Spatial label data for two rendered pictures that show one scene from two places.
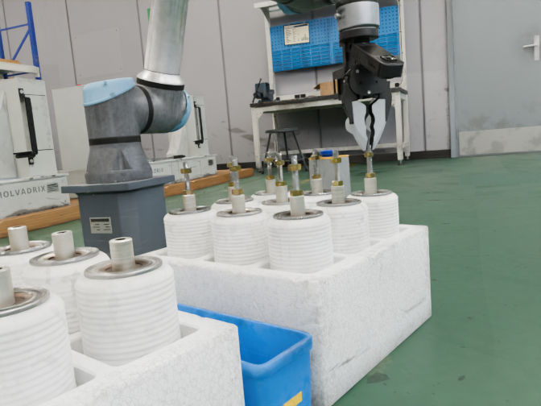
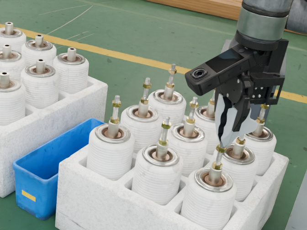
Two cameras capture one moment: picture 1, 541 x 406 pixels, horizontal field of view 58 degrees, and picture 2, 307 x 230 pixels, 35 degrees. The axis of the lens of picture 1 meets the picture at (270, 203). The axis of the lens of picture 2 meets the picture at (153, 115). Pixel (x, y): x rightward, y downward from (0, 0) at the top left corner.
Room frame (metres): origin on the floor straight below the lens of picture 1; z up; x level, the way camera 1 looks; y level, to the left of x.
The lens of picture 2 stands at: (0.61, -0.92, 0.79)
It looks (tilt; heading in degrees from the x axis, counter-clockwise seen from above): 29 degrees down; 78
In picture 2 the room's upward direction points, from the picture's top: 9 degrees clockwise
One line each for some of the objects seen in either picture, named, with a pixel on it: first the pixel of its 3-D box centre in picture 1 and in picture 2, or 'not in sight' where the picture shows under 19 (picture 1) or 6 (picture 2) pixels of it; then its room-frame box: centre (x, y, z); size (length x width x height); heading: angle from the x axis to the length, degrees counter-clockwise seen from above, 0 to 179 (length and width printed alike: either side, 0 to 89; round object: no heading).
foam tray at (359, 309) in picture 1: (289, 287); (175, 191); (0.89, -0.02, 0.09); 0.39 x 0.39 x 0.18; 51
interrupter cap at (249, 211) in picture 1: (239, 213); (142, 113); (0.80, 0.05, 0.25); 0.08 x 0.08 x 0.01
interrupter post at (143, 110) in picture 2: (238, 205); (143, 108); (0.80, 0.05, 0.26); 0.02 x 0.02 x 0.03
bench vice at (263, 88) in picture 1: (263, 91); not in sight; (5.43, -0.02, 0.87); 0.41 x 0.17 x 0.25; 158
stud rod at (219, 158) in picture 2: (369, 165); (219, 157); (0.91, -0.19, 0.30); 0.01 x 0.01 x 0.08
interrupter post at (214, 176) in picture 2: (370, 186); (214, 174); (0.91, -0.19, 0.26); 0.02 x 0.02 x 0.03
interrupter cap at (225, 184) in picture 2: (370, 193); (213, 180); (0.91, -0.19, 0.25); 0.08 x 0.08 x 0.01
